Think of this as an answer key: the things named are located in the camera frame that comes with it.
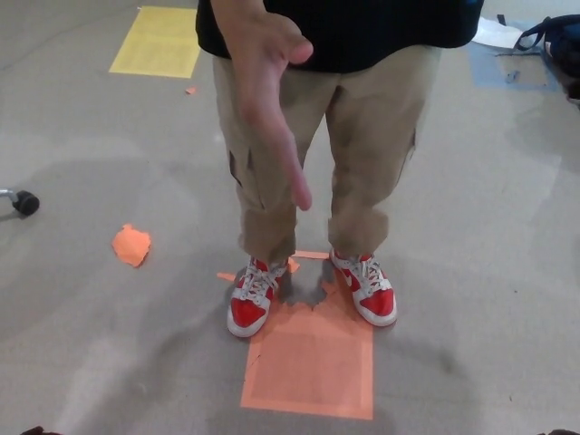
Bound person's bare right hand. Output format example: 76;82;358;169
212;0;314;212

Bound yellow paper sheet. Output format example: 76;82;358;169
108;5;203;80

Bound khaki cargo trousers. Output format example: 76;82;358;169
211;43;443;265

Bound black t-shirt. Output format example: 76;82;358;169
195;0;485;74

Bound crumpled orange paper scrap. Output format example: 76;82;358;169
111;223;152;268

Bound red white left sneaker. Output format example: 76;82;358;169
329;247;398;327

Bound red white sneaker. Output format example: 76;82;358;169
329;247;398;327
226;256;289;339

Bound black chair caster wheel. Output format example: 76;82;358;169
12;189;41;216

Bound white paper sheet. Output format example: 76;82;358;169
470;16;522;48

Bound red white right sneaker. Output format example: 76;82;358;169
226;256;289;339

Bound large orange paper sheet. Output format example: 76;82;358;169
239;250;375;421

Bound dark blue backpack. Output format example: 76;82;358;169
513;14;580;101

